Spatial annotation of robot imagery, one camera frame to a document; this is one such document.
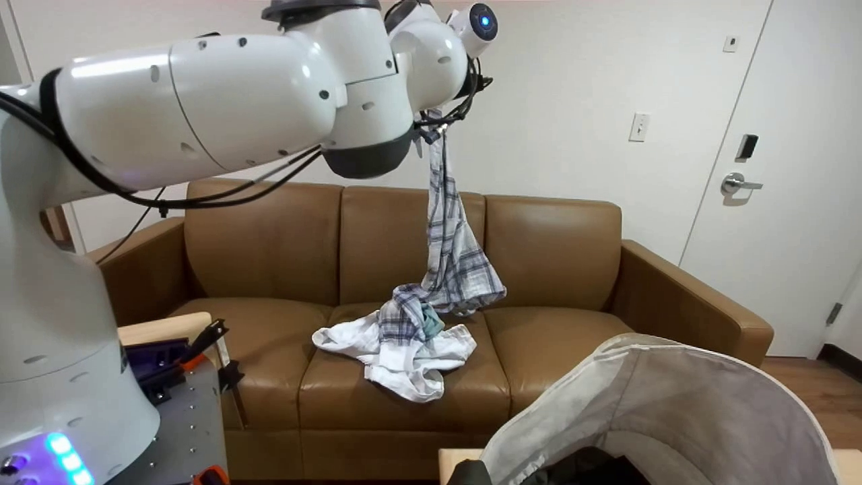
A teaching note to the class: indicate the white light switch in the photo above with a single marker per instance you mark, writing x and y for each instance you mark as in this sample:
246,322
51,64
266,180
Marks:
640,127

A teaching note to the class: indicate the black door card reader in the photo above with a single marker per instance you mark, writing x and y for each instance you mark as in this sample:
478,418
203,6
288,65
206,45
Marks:
747,147

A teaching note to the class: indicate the white door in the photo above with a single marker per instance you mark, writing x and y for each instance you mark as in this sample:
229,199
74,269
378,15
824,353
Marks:
793,250

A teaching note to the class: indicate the brown leather couch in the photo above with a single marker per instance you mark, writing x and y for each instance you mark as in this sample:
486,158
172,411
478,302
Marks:
304,256

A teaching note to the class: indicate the grey fabric laundry basket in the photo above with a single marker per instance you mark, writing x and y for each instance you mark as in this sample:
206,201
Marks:
680,413

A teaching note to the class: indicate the blue white plaid cloth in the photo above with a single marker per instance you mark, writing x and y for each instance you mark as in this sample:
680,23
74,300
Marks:
458,275

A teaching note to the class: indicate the grey robot mounting table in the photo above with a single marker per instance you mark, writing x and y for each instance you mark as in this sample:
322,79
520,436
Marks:
182,366

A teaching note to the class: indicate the silver door handle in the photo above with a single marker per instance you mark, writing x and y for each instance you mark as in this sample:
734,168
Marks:
734,185

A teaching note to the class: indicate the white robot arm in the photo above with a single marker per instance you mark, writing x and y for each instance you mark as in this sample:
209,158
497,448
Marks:
347,81

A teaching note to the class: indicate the white cloth on couch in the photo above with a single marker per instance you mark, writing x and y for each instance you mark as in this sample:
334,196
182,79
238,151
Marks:
401,351

